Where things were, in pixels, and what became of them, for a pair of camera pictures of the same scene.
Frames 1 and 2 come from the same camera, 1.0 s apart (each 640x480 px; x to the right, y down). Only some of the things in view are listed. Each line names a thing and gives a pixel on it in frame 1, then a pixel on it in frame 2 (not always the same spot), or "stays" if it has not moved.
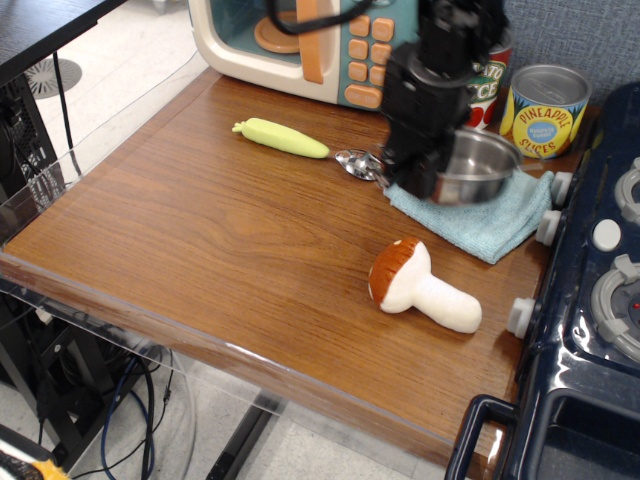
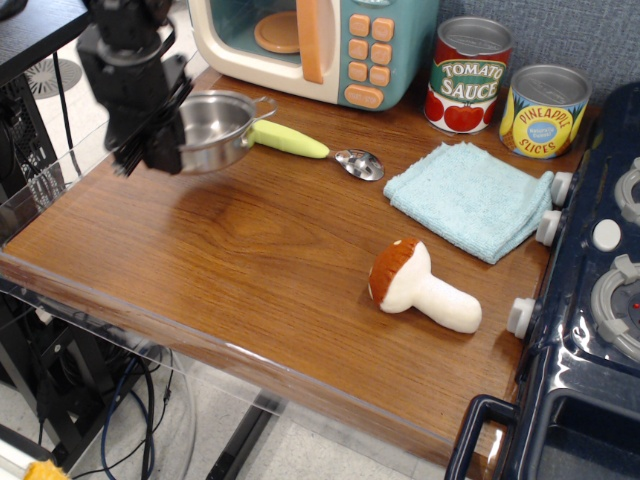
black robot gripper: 426,101 to 143,91
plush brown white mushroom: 401,281 stays
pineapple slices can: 544,109 stays
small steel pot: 479,167 to 217,126
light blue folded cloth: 489,230 stays
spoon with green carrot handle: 353,162 stays
